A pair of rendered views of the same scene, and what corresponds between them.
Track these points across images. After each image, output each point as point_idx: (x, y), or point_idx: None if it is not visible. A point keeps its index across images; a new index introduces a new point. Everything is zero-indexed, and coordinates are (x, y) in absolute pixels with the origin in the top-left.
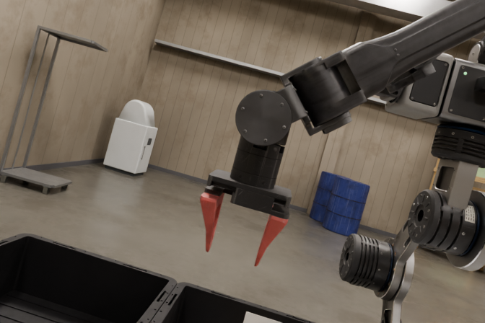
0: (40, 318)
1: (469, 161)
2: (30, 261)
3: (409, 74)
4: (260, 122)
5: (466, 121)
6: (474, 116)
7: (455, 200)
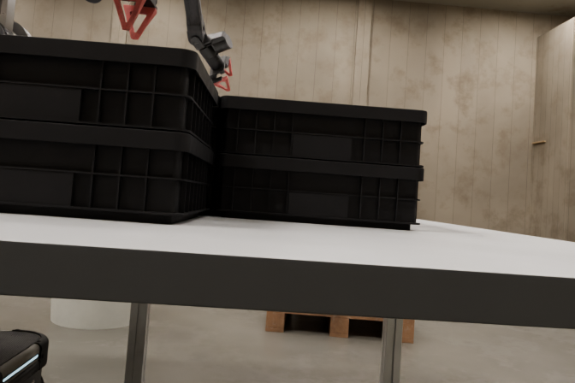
0: None
1: None
2: None
3: None
4: None
5: None
6: None
7: (8, 23)
